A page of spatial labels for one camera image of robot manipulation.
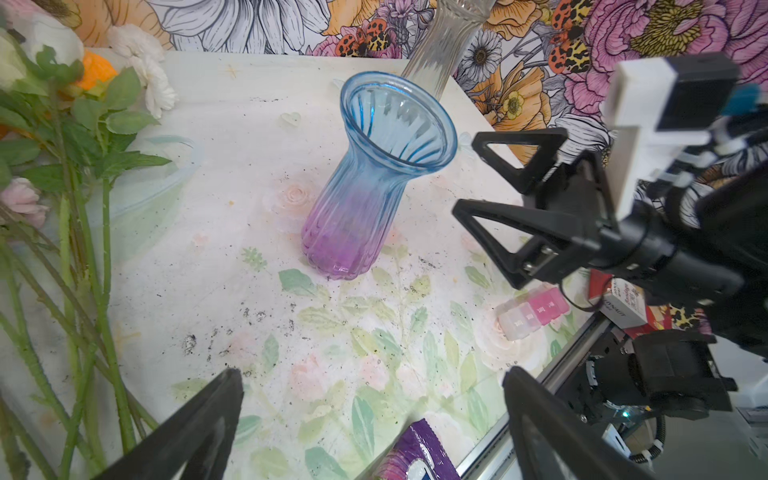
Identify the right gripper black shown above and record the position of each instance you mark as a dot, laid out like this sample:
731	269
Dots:
572	225

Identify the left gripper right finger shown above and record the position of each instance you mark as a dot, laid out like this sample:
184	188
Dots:
552	442

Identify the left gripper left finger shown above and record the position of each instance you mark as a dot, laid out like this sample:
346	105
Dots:
195	442

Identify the blue purple glass vase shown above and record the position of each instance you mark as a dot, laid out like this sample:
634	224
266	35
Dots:
397	132

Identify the yellow orange rose flower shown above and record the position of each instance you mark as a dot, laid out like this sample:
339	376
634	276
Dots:
97	70

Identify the white rose flower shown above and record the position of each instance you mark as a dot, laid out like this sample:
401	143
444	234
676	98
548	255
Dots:
25	34

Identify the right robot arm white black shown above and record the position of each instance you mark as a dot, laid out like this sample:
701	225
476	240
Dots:
732	225

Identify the clear grey glass vase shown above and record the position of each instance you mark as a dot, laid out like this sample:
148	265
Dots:
437	57

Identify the pink white pill organizer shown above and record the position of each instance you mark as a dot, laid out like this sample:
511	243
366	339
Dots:
521	316

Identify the red bandage box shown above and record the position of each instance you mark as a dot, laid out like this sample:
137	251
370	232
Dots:
625	305

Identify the purple Fox's candy bag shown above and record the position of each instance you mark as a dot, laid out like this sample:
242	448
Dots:
416	454

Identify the pink carnation stem on table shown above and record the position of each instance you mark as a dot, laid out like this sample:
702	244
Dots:
22	198

